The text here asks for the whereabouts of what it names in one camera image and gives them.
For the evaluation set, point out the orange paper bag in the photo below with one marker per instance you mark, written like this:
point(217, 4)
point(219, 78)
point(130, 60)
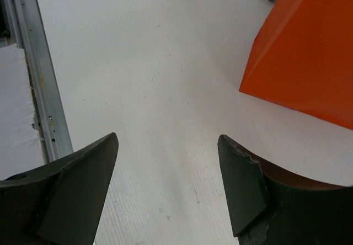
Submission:
point(301, 58)

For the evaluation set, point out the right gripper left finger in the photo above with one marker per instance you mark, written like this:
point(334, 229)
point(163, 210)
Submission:
point(60, 202)

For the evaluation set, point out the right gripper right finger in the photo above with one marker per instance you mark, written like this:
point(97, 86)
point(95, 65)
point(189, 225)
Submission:
point(268, 204)

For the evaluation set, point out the aluminium table frame rail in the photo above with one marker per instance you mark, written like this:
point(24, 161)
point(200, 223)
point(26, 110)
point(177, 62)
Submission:
point(26, 29)

